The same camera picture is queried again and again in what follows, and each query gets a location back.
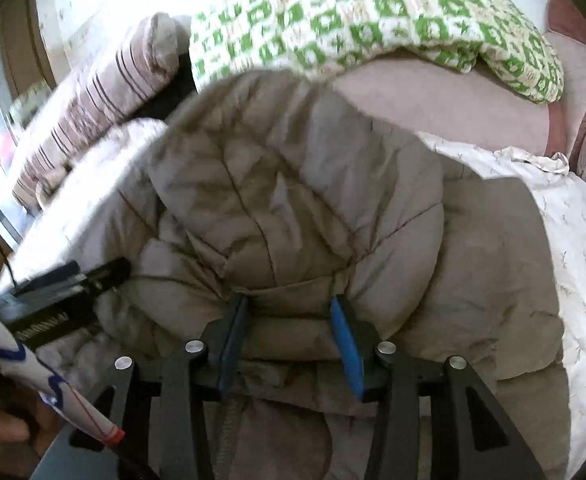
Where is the white printed stick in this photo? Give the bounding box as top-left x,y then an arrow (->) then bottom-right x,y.
0,292 -> 126,448

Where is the green checkered pillow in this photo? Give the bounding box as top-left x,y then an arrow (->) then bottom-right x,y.
189,0 -> 566,106

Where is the white leaf-print bedsheet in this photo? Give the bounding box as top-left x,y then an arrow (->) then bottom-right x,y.
0,120 -> 586,480

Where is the pink sofa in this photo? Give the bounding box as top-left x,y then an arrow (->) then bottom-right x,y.
323,0 -> 586,161

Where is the olive quilted jacket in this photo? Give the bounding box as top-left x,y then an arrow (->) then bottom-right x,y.
38,67 -> 566,480

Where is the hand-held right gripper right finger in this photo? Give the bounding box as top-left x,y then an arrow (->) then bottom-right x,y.
329,294 -> 546,480

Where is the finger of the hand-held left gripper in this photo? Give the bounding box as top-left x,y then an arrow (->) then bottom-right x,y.
13,257 -> 132,298

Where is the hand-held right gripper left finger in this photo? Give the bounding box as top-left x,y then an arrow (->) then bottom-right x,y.
33,292 -> 251,480

